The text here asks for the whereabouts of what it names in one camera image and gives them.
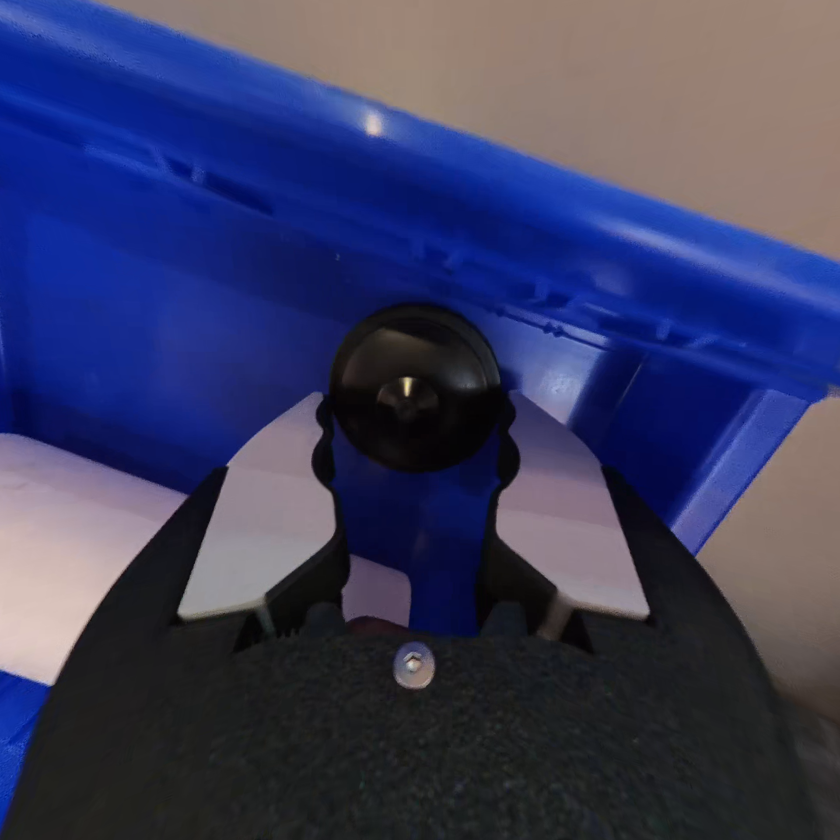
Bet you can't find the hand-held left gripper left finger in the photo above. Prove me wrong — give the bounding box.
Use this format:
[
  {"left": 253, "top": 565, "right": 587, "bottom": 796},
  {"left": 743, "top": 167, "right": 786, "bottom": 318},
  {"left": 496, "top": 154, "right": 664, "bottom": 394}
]
[{"left": 177, "top": 392, "right": 350, "bottom": 634}]

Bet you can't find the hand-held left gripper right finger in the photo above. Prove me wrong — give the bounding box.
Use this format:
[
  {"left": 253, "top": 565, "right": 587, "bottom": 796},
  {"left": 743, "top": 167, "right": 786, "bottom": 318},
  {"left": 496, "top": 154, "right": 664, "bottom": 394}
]
[{"left": 476, "top": 391, "right": 651, "bottom": 639}]

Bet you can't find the white plastic bottle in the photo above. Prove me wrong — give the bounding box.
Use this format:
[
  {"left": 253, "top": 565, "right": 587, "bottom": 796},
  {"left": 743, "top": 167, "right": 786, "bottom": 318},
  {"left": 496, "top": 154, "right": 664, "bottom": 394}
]
[{"left": 0, "top": 433, "right": 413, "bottom": 686}]

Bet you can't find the black bottle lid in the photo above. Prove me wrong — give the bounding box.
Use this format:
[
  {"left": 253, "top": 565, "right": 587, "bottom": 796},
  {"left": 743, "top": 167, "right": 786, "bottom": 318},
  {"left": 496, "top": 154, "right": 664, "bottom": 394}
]
[{"left": 330, "top": 303, "right": 503, "bottom": 473}]

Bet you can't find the blue plastic bin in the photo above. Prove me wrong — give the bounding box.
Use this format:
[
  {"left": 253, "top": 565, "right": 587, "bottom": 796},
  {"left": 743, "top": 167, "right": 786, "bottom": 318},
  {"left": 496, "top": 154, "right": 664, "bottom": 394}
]
[{"left": 0, "top": 0, "right": 840, "bottom": 788}]

